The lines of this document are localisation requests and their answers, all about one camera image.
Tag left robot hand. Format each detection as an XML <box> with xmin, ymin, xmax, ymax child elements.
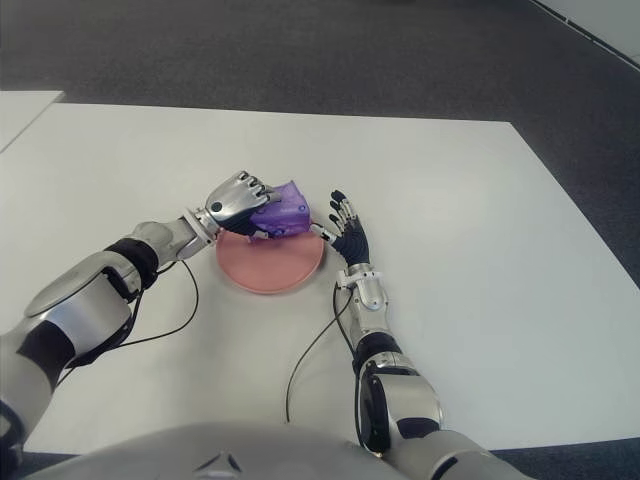
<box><xmin>204</xmin><ymin>170</ymin><xmax>281</xmax><ymax>240</ymax></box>

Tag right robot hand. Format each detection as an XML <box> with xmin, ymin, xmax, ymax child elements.
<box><xmin>310</xmin><ymin>188</ymin><xmax>372</xmax><ymax>267</ymax></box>

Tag purple tissue paper pack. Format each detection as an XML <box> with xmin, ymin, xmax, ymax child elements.
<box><xmin>248</xmin><ymin>177</ymin><xmax>312</xmax><ymax>242</ymax></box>

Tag pink round plate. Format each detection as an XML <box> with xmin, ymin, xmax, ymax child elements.
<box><xmin>214</xmin><ymin>219</ymin><xmax>324</xmax><ymax>296</ymax></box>

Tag white side table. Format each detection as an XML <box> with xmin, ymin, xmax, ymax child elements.
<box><xmin>0</xmin><ymin>89</ymin><xmax>66</xmax><ymax>154</ymax></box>

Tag grey robot torso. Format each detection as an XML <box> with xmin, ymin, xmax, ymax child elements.
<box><xmin>14</xmin><ymin>422</ymin><xmax>541</xmax><ymax>480</ymax></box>

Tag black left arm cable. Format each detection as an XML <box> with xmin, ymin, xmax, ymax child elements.
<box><xmin>54</xmin><ymin>257</ymin><xmax>201</xmax><ymax>386</ymax></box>

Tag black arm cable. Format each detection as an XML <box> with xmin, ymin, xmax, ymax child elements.
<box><xmin>54</xmin><ymin>257</ymin><xmax>201</xmax><ymax>386</ymax></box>
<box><xmin>284</xmin><ymin>284</ymin><xmax>364</xmax><ymax>446</ymax></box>

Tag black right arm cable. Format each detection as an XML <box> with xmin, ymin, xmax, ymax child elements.
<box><xmin>284</xmin><ymin>284</ymin><xmax>364</xmax><ymax>446</ymax></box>

